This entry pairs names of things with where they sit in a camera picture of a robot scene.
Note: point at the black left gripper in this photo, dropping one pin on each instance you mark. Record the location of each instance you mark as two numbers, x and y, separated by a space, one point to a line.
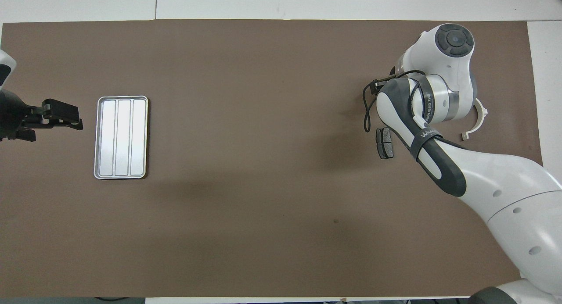
17 115

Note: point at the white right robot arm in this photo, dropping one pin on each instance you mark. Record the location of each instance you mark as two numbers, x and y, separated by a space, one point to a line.
505 181

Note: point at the silver metal tray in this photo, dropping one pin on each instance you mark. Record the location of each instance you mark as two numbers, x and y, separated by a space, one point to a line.
120 137

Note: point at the brown table mat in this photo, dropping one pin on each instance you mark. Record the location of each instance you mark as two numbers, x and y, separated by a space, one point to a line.
219 207

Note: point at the dark grey brake pad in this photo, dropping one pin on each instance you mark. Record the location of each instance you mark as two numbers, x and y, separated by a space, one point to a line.
384 144

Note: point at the white curved plastic bracket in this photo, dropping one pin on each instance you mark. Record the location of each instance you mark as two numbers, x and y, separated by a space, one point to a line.
480 119

